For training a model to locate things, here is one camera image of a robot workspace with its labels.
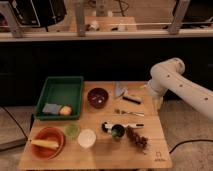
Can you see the white paper cup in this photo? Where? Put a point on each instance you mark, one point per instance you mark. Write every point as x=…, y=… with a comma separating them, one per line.
x=86, y=138

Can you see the black box background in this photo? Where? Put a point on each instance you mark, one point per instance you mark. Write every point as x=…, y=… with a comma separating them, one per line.
x=39, y=13

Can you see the brown grape bunch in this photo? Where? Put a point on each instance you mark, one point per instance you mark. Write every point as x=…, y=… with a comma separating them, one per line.
x=140, y=142

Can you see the dark red bowl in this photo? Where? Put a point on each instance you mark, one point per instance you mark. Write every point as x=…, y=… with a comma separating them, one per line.
x=97, y=97

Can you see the dark green metal cup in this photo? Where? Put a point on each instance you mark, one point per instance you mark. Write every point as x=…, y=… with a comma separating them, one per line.
x=117, y=132

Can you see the white black marker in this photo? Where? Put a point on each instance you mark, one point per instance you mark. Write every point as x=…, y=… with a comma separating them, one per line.
x=108, y=127

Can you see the yellow corn cob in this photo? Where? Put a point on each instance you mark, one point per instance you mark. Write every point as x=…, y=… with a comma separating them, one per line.
x=45, y=143

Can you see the green plastic tray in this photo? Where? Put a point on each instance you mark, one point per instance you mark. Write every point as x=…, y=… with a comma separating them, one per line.
x=65, y=91

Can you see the blue grey sponge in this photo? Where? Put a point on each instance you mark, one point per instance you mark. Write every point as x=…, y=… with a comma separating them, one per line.
x=50, y=108

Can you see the metal fork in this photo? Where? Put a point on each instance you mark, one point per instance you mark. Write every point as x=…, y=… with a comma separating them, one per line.
x=119, y=111

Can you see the green lid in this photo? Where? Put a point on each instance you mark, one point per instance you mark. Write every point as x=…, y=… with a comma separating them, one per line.
x=72, y=130

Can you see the yellow orange fruit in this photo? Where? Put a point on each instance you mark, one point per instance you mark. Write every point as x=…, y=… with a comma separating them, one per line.
x=65, y=111

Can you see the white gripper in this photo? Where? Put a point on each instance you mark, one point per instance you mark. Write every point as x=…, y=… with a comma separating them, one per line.
x=157, y=91

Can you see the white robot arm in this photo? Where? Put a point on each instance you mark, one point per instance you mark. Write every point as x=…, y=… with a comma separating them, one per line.
x=167, y=75

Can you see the orange clay bowl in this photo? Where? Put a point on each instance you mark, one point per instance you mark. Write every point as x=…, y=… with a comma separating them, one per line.
x=48, y=133

